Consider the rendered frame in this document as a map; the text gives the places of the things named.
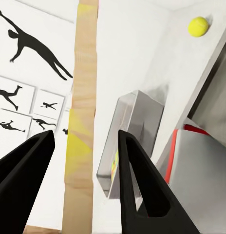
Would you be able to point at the tennis ball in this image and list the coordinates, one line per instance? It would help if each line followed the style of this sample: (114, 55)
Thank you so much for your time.
(197, 27)

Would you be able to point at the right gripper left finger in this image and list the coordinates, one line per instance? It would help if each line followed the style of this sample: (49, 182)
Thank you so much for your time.
(21, 174)

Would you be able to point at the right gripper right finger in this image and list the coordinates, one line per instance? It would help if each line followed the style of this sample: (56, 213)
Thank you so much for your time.
(166, 214)

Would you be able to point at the swivel chair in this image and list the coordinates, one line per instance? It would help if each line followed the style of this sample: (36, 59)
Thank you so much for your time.
(196, 174)

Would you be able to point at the desk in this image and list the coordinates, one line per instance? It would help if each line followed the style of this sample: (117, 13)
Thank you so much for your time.
(187, 75)

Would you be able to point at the toy box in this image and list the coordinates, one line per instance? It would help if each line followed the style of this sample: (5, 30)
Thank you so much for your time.
(136, 113)

